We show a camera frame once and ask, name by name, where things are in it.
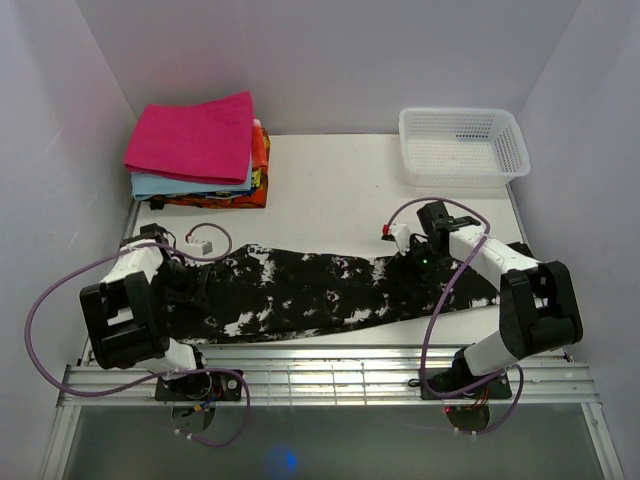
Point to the folded orange patterned cloth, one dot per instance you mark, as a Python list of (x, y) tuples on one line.
[(253, 198)]

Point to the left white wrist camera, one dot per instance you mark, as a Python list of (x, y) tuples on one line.
[(197, 247)]

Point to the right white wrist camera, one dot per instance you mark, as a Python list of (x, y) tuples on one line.
[(399, 234)]

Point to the folded light blue cloth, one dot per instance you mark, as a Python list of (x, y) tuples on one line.
[(145, 186)]

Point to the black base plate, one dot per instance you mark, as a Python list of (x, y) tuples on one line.
[(227, 385), (500, 387)]

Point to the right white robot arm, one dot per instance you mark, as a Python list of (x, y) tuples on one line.
[(538, 310)]

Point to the folded pink cloth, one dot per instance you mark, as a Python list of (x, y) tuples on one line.
[(205, 143)]

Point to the white plastic basket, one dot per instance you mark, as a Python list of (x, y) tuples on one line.
[(461, 147)]

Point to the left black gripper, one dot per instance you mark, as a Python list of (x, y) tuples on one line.
[(193, 294)]

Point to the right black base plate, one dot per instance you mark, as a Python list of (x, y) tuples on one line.
[(500, 387)]

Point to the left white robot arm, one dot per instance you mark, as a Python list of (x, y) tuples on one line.
[(127, 313)]

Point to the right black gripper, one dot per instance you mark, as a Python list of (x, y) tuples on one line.
[(421, 277)]

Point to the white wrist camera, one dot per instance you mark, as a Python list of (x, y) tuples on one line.
[(197, 247), (399, 234)]

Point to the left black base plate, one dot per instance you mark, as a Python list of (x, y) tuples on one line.
[(227, 385)]

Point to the black white patterned trousers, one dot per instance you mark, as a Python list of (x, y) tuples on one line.
[(260, 294)]

